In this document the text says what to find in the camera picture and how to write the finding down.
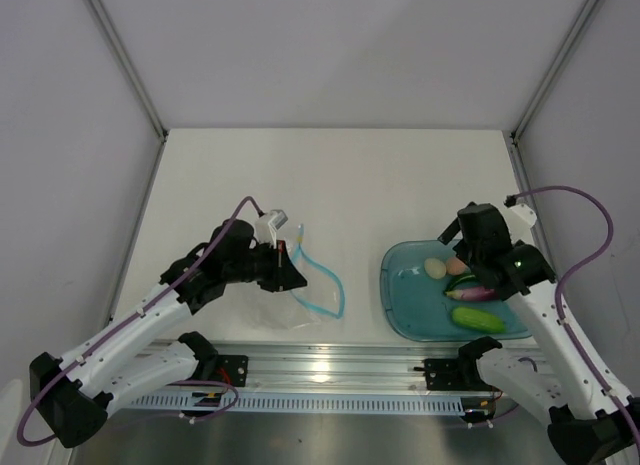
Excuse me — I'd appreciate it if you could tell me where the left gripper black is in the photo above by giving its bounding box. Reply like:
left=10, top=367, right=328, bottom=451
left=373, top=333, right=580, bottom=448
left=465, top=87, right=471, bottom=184
left=224, top=239, right=307, bottom=293

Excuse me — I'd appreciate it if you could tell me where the pink egg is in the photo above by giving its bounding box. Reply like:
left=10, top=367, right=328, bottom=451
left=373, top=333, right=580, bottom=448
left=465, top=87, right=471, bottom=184
left=445, top=257, right=467, bottom=276

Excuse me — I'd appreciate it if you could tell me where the clear zip top bag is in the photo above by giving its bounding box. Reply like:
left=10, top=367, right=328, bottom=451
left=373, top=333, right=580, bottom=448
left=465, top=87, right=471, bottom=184
left=249, top=223, right=346, bottom=331

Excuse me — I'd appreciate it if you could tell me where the white egg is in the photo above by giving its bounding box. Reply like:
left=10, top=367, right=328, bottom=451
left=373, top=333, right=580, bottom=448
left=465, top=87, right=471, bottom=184
left=424, top=258, right=447, bottom=280

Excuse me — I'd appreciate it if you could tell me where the green chili pepper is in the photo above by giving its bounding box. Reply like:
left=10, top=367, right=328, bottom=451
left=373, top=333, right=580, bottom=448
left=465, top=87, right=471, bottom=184
left=444, top=272, right=477, bottom=293

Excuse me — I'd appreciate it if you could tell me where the purple eggplant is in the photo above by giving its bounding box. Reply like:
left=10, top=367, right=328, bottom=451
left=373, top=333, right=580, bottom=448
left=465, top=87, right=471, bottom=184
left=444, top=286, right=498, bottom=302

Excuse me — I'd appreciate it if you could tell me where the green cucumber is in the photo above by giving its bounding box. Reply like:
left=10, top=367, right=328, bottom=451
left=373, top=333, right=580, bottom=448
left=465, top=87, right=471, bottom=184
left=450, top=307, right=506, bottom=334

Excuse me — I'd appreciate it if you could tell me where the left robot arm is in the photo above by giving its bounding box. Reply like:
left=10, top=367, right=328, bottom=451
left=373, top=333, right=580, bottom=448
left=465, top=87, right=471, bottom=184
left=27, top=219, right=308, bottom=449

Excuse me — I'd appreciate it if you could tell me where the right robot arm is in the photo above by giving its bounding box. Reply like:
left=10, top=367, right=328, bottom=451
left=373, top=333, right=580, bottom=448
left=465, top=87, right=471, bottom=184
left=438, top=202, right=639, bottom=464

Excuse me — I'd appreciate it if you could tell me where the teal plastic tray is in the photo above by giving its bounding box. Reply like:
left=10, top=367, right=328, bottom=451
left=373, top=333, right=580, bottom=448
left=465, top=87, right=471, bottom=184
left=380, top=240, right=530, bottom=342

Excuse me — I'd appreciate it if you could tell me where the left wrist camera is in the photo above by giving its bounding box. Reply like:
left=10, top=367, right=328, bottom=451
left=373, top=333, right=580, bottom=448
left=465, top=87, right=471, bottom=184
left=254, top=209, right=288, bottom=246

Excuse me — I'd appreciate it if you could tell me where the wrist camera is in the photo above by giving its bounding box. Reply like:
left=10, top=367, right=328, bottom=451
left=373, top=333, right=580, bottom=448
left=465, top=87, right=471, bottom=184
left=504, top=195, right=537, bottom=235
left=254, top=209, right=288, bottom=246

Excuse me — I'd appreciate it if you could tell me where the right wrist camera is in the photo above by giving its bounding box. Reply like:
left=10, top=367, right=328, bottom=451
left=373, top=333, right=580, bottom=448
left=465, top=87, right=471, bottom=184
left=504, top=195, right=537, bottom=235

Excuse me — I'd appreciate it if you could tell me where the right frame post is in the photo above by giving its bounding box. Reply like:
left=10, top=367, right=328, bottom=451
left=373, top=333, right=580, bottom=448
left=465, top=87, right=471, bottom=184
left=509, top=0, right=614, bottom=141

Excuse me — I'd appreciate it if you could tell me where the frame post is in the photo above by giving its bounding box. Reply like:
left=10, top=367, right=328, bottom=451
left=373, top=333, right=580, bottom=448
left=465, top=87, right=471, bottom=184
left=74, top=0, right=169, bottom=141
left=509, top=0, right=614, bottom=141

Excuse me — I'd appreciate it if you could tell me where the aluminium rail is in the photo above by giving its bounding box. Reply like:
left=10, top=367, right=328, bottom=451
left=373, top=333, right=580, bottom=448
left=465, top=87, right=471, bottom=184
left=214, top=342, right=462, bottom=395

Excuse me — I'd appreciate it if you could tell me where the white slotted cable duct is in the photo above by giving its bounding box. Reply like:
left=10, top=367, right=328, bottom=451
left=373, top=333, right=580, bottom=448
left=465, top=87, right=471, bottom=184
left=128, top=391, right=465, bottom=417

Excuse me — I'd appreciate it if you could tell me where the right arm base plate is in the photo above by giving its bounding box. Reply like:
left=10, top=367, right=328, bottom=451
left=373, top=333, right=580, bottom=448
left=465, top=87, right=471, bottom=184
left=413, top=358, right=493, bottom=392

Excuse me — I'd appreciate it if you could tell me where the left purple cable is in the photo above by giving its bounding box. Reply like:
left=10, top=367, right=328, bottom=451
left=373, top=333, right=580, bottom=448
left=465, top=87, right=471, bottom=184
left=17, top=195, right=241, bottom=446

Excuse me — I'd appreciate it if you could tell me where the left frame post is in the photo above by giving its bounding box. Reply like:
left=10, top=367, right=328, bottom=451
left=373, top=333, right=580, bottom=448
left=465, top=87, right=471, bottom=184
left=74, top=0, right=169, bottom=141

